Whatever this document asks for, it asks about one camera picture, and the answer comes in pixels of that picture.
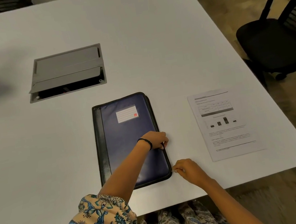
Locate person's right forearm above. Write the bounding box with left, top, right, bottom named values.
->
left=200, top=170, right=269, bottom=224

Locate grey table cable box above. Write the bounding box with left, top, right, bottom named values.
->
left=23, top=43, right=109, bottom=104

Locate printed white paper sheet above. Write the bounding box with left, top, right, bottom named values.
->
left=186, top=83, right=267, bottom=165

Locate black office chair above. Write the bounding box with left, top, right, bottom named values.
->
left=231, top=0, right=296, bottom=94

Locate person's left forearm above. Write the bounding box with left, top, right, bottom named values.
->
left=92, top=139, right=158, bottom=207

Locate person's left hand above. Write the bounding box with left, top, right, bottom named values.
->
left=139, top=129, right=170, bottom=153

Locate person's right hand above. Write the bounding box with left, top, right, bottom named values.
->
left=171, top=155, right=214, bottom=191

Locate blue zip document folder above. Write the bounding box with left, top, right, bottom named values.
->
left=89, top=89, right=175, bottom=195

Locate black wristband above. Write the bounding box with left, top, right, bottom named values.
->
left=137, top=137, right=154, bottom=153

